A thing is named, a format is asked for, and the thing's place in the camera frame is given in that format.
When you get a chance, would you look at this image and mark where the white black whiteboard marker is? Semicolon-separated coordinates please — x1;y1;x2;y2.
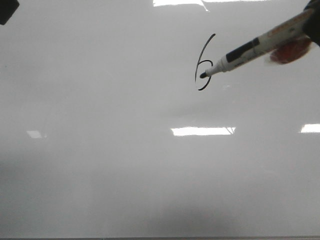
200;12;313;79

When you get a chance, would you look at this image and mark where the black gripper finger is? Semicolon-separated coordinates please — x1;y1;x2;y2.
302;0;320;46

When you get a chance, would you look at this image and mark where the white glossy whiteboard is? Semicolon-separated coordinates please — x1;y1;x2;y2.
0;0;320;238

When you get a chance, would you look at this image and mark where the black gripper finger at corner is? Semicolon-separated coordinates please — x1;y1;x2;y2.
0;0;20;25

